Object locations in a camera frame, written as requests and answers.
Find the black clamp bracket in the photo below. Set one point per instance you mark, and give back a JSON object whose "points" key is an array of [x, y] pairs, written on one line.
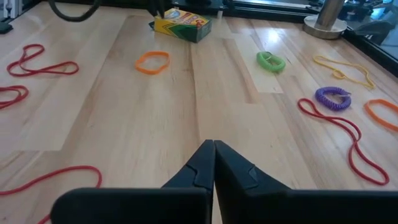
{"points": [[373, 29]]}

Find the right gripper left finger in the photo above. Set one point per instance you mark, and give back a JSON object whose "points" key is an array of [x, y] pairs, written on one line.
{"points": [[140, 205]]}

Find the red rubber band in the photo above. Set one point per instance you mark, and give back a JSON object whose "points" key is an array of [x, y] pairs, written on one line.
{"points": [[81, 167], [299, 105], [26, 91], [77, 67]]}

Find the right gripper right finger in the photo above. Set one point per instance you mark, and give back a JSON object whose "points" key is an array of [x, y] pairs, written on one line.
{"points": [[280, 207]]}

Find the yellow rubber band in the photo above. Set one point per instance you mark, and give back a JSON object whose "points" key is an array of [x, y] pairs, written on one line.
{"points": [[339, 74]]}

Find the white bulb brass lamp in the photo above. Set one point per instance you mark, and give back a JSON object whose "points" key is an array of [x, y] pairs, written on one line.
{"points": [[325, 28]]}

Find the orange rubber band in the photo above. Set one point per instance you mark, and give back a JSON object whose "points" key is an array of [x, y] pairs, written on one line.
{"points": [[150, 72], [366, 105]]}

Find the small purple coil wristband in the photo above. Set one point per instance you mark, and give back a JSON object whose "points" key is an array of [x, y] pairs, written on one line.
{"points": [[329, 105]]}

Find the yellow green crayon box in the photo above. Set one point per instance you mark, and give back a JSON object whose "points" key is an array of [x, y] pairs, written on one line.
{"points": [[186, 28]]}

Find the green coil wristband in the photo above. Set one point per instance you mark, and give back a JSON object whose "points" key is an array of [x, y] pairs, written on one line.
{"points": [[280, 66]]}

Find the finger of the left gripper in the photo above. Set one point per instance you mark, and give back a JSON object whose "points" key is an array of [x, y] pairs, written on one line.
{"points": [[152, 6], [161, 7]]}

